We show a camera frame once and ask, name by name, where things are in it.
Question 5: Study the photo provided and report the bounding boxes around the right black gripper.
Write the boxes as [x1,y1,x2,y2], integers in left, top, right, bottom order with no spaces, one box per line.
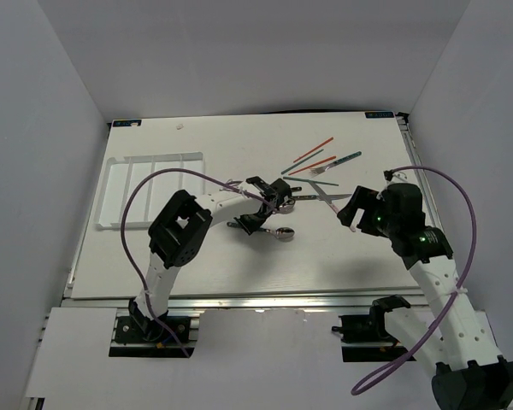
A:
[337,185,398,238]

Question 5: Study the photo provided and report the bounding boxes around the green handled spoon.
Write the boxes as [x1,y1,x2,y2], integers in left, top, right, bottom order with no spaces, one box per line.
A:
[227,221,295,241]

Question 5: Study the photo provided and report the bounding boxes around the pink handled knife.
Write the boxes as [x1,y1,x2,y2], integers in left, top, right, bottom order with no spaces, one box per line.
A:
[309,183,339,215]

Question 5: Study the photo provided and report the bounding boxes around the pink handled spoon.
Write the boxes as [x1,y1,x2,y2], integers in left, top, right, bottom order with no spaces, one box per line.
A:
[278,200,296,214]

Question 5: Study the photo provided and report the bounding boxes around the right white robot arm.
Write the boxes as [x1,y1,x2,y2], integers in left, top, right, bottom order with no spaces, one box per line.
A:
[337,167,513,409]

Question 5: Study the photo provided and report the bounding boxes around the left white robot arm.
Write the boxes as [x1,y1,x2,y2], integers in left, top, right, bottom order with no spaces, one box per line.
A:
[128,177,292,343]

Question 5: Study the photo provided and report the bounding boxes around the lower green chopstick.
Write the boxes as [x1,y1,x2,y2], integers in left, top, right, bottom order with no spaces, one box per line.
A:
[282,176,339,187]

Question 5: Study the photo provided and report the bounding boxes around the short orange chopstick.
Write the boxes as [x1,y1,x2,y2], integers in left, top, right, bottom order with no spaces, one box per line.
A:
[287,155,337,176]

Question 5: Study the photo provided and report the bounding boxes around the long orange chopstick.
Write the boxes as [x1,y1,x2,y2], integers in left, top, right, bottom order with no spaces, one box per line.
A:
[293,137,334,164]

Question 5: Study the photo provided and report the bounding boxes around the right blue corner label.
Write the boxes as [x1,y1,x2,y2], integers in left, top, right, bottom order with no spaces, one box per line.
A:
[364,111,395,119]

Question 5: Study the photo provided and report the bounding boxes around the white utensil tray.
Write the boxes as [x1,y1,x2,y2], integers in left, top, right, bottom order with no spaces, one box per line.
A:
[94,152,205,231]

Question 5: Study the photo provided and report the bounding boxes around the green handled fork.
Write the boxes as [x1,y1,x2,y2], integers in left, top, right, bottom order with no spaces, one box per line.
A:
[310,151,362,177]

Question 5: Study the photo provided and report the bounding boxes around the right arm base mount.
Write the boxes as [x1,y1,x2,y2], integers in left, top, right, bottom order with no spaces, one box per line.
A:
[331,314,407,363]

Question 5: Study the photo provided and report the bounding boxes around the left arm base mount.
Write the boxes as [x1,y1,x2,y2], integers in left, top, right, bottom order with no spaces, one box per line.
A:
[109,315,198,359]

